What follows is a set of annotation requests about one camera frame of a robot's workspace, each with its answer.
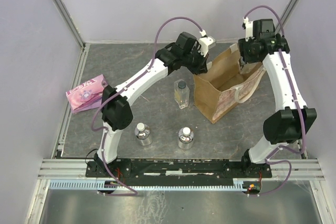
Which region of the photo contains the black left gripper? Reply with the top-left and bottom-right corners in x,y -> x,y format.
182,46 -> 209,76

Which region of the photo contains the square bottle front dark cap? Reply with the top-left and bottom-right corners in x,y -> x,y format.
174,79 -> 190,109

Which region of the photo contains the brown canvas tote bag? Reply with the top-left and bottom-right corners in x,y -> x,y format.
193,44 -> 266,124

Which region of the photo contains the round clear bottle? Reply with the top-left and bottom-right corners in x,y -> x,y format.
178,127 -> 194,150
134,123 -> 152,146

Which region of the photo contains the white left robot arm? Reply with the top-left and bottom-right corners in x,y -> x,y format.
94,31 -> 216,177

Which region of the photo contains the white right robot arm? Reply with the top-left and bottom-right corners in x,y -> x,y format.
238,34 -> 317,177

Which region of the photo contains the pink tissue pack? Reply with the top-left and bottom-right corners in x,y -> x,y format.
66,74 -> 108,114

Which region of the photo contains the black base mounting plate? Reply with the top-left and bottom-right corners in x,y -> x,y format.
85,157 -> 273,187

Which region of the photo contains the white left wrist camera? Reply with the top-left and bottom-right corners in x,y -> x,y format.
197,30 -> 216,57

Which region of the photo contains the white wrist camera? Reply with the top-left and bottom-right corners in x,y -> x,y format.
197,30 -> 216,57
242,17 -> 259,41

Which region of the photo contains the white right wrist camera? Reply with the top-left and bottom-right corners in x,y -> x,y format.
242,17 -> 259,41

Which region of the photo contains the aluminium frame rail front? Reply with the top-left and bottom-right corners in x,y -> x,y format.
38,159 -> 325,182

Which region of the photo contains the light blue cable duct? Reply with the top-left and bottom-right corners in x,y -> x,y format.
49,179 -> 247,192

